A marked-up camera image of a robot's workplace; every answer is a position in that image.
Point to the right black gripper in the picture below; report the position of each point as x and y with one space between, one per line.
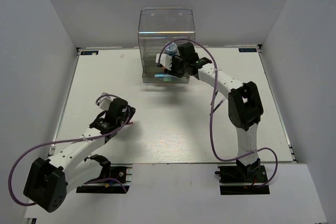
173 72

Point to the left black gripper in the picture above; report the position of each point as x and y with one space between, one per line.
133 110

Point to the blue round tape jar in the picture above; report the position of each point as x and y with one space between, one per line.
171 49

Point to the blue highlighter marker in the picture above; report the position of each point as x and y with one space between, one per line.
161 75

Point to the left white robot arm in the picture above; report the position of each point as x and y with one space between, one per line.
50 180

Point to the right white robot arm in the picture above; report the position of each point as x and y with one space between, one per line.
244 103

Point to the clear acrylic drawer organizer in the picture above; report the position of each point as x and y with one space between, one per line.
161 30

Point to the right blue corner label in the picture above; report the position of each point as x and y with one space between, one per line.
247 50

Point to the blue corner label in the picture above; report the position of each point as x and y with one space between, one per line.
247 50
89 53

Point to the left blue corner label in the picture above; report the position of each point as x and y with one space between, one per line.
89 53

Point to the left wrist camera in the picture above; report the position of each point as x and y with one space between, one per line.
103 101

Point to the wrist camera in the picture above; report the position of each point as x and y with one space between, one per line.
103 101
164 60

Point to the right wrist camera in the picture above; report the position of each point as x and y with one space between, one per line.
164 60

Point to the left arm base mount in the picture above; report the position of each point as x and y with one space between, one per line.
119 182

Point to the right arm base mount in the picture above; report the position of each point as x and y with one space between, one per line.
232 182

